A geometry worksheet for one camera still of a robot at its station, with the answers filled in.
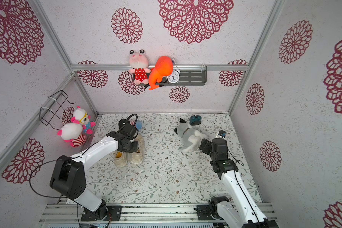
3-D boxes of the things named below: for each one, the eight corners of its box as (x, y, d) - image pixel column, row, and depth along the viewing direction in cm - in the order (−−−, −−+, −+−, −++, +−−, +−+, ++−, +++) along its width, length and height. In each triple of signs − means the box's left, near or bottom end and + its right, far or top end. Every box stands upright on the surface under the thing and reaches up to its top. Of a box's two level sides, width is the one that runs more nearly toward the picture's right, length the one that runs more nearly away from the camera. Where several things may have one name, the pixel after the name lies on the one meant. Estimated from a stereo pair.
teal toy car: (190, 127, 114) (191, 118, 107) (189, 122, 117) (190, 114, 110) (199, 127, 114) (201, 118, 107) (198, 122, 117) (200, 114, 110)
